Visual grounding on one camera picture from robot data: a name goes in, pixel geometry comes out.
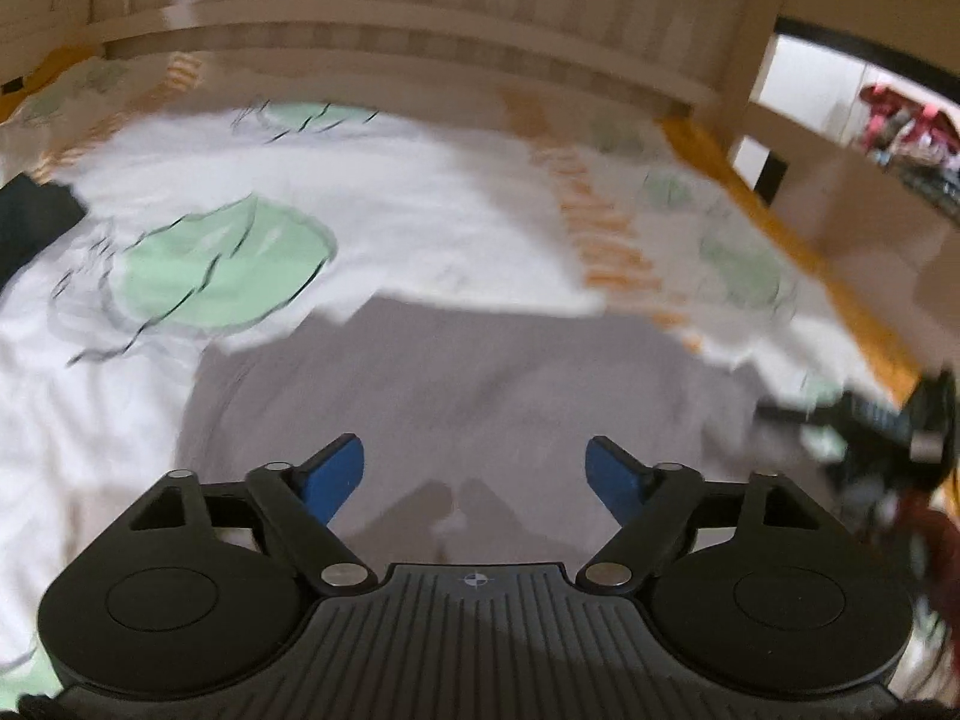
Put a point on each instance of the white bedsheet with green leaves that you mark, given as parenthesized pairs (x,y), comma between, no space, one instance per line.
(420,202)

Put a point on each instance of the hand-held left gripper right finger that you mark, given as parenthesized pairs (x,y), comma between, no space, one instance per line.
(616,474)

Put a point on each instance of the beige wooden bed rail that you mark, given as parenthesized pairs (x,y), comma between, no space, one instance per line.
(840,187)

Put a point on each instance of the dark red cloth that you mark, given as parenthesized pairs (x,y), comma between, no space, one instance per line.
(934,547)

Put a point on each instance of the pile of colourful clothes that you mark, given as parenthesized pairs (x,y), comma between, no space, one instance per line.
(911,127)

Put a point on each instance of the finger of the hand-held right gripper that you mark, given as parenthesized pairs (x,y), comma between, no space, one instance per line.
(799,414)

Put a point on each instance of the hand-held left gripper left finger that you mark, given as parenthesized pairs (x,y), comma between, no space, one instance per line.
(330,474)

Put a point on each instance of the grey garment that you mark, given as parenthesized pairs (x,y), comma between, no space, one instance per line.
(465,405)

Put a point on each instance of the beige wooden headboard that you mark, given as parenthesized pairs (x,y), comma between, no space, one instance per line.
(420,7)

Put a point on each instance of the dark folded cloth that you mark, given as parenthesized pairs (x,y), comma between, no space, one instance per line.
(34,229)

